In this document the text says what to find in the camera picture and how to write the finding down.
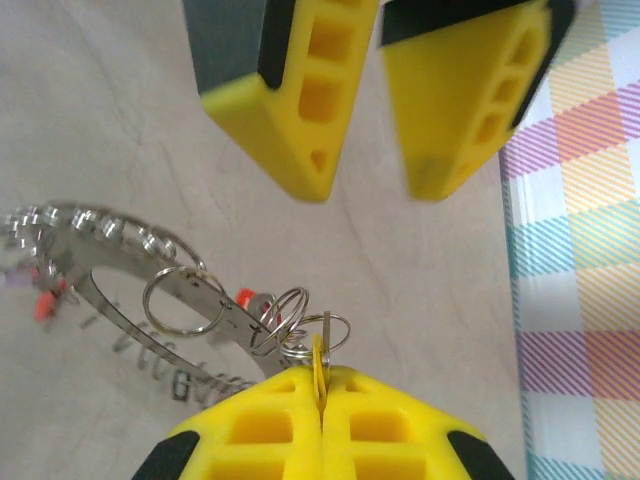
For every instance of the metal key holder disc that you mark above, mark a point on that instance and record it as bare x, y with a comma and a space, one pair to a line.
125, 325

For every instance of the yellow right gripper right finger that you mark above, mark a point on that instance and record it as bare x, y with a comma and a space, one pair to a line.
400, 440

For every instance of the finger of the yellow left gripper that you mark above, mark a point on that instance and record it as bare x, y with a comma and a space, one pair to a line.
285, 130
440, 100

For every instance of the red plastic key tag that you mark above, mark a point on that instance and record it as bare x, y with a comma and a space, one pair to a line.
47, 302
245, 297

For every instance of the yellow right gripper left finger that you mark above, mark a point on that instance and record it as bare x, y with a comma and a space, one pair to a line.
250, 440

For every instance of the yellow plastic key tag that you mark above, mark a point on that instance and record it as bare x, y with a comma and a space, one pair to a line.
319, 365

